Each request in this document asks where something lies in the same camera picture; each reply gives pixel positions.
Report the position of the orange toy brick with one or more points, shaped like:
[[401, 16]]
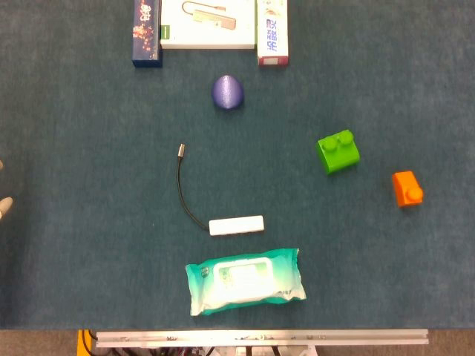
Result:
[[403, 185]]

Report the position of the green toy brick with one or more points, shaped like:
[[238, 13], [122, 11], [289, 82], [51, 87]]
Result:
[[339, 157]]

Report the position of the purple ribbed ball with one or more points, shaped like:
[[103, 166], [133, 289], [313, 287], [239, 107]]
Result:
[[227, 92]]

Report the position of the green wet wipes pack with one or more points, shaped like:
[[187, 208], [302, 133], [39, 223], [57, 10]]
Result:
[[245, 282]]

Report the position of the white toothpaste box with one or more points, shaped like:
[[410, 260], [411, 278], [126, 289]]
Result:
[[272, 37]]

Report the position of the white USB hub box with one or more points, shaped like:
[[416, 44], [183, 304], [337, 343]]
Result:
[[208, 33]]

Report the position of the dark blue patterned box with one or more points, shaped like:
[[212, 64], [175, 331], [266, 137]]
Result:
[[146, 33]]

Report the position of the aluminium profile rail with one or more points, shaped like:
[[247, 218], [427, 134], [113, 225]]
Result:
[[259, 338]]

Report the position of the yellow frame part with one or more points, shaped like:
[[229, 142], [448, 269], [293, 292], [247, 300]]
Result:
[[80, 343]]

